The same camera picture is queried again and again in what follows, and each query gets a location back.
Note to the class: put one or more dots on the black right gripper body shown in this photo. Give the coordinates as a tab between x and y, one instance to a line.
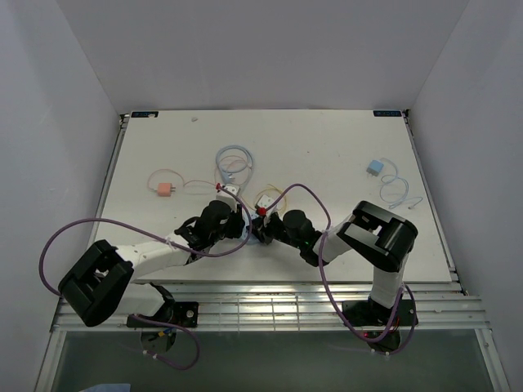
274	230

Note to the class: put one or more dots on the left blue corner label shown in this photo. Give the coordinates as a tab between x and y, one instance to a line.
144	114

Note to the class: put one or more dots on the right blue corner label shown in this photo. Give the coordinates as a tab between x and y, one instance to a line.
387	113

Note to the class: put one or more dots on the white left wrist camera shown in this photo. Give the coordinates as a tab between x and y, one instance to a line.
228	194

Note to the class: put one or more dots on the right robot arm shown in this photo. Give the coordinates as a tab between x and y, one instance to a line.
382	238

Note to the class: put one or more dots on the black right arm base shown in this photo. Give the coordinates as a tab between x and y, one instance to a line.
394	329

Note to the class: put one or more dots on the blue cloth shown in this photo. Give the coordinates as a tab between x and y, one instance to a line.
111	387

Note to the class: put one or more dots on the blue three-pin wall plug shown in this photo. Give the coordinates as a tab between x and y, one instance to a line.
228	178

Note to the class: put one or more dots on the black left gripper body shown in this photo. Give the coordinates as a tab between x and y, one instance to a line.
233	227

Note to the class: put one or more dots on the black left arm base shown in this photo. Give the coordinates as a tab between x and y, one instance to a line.
159	332

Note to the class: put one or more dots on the aluminium table edge rail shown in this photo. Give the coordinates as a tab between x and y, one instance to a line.
305	307

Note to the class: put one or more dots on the blue corner label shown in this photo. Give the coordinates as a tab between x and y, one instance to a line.
387	113
144	114

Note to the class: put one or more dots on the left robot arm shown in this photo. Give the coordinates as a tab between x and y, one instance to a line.
104	279

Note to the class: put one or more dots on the blue charger plug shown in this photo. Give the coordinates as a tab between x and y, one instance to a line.
375	167

